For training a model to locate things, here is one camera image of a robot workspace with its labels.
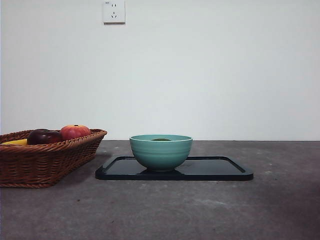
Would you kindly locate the green avocado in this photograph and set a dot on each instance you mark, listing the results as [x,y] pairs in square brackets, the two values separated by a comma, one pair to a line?
[161,140]

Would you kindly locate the teal bowl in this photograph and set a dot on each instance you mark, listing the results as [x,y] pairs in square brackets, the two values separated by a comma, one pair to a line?
[160,155]

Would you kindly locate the dark rectangular tray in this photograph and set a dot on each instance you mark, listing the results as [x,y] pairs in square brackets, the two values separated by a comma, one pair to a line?
[212,170]

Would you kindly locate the red yellow apple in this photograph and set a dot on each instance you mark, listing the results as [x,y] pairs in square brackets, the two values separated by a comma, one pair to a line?
[75,132]

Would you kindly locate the dark red apple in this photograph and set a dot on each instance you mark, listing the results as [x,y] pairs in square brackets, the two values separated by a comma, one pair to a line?
[42,137]

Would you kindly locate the brown wicker basket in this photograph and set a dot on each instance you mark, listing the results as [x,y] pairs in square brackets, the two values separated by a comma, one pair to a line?
[45,165]

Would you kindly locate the yellow banana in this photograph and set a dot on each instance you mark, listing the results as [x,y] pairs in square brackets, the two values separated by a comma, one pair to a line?
[17,142]

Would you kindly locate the white wall socket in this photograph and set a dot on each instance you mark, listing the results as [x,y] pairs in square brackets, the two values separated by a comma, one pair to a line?
[114,12]

